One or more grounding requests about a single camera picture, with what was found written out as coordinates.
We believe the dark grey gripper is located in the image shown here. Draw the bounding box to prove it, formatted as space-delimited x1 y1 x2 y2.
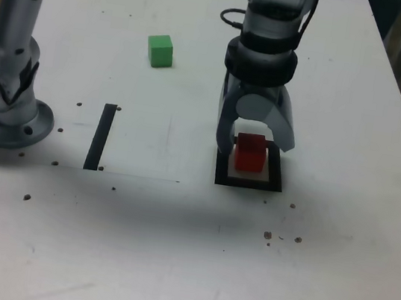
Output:
210 70 305 164

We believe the red cube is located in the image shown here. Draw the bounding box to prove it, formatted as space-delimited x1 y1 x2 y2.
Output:
232 131 268 175

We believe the green cube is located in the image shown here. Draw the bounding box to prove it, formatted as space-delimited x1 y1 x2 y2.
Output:
143 31 177 71

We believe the black tape square outline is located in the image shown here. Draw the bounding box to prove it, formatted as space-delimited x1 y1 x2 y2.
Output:
211 132 290 196

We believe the black tape strip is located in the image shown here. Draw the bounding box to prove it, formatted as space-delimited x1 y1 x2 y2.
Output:
82 101 118 174

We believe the black camera cable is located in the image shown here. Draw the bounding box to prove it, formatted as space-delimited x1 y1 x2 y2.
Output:
218 0 320 43

